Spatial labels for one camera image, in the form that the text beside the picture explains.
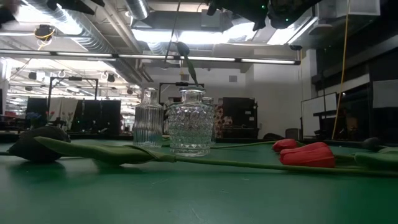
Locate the black monitor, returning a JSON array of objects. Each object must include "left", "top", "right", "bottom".
[{"left": 25, "top": 97, "right": 47, "bottom": 125}]

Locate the ribbed glass vase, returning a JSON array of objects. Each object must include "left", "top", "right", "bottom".
[{"left": 132, "top": 87, "right": 165, "bottom": 149}]

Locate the long LED light bar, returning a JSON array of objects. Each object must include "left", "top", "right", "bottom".
[{"left": 0, "top": 49, "right": 302, "bottom": 65}]

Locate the diamond-textured glass vase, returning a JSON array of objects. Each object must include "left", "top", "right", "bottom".
[{"left": 167, "top": 86, "right": 215, "bottom": 157}]

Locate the yellow cord reel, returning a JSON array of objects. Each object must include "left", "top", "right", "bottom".
[{"left": 34, "top": 24, "right": 56, "bottom": 50}]

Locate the red tulip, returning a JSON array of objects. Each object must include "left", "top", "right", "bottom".
[
  {"left": 279, "top": 141, "right": 398, "bottom": 171},
  {"left": 211, "top": 138, "right": 307, "bottom": 153}
]

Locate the whiteboard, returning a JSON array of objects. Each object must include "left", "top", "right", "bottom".
[{"left": 300, "top": 92, "right": 339, "bottom": 138}]

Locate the black cabinet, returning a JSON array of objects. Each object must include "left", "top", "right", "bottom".
[{"left": 221, "top": 96, "right": 259, "bottom": 139}]

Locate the yellow hanging cable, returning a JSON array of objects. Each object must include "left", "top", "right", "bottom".
[{"left": 331, "top": 0, "right": 351, "bottom": 140}]

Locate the green table mat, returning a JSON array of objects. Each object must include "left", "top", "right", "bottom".
[{"left": 0, "top": 139, "right": 398, "bottom": 224}]

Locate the grey bin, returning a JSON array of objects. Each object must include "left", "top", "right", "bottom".
[{"left": 285, "top": 128, "right": 300, "bottom": 140}]

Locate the black tulip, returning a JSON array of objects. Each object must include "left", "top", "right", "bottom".
[
  {"left": 176, "top": 41, "right": 200, "bottom": 86},
  {"left": 362, "top": 136, "right": 398, "bottom": 154},
  {"left": 0, "top": 125, "right": 398, "bottom": 179}
]

